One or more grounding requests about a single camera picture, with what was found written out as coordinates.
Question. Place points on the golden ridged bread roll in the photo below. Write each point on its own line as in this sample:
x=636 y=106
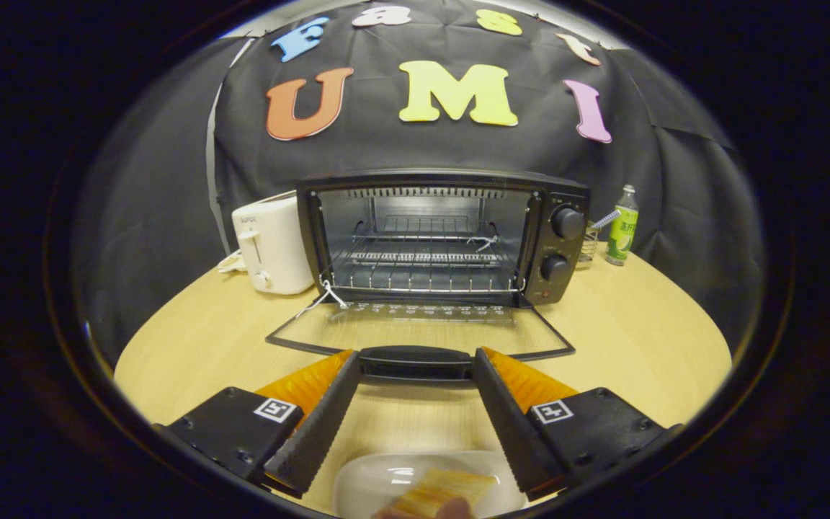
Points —
x=444 y=490

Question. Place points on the black toaster oven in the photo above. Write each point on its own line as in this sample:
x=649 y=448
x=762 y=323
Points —
x=555 y=252

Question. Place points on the striped straw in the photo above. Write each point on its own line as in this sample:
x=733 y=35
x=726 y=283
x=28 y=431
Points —
x=606 y=220

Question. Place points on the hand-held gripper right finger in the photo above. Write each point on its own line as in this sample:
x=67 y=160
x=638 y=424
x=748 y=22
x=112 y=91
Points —
x=516 y=425

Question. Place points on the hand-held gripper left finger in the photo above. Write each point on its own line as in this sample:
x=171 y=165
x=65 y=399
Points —
x=321 y=425

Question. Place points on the white rounded plate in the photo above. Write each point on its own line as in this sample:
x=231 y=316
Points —
x=372 y=479

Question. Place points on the green label drink bottle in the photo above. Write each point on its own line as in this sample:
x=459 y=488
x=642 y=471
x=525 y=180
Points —
x=622 y=231

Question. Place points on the white pop-up toaster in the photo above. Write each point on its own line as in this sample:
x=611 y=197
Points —
x=278 y=245

